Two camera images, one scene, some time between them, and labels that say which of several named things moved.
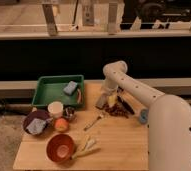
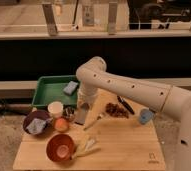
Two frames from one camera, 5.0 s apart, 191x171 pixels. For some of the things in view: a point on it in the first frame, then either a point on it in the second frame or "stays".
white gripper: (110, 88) → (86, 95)
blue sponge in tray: (70, 87) stays
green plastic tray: (67, 89) stays
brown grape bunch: (116, 109) stays
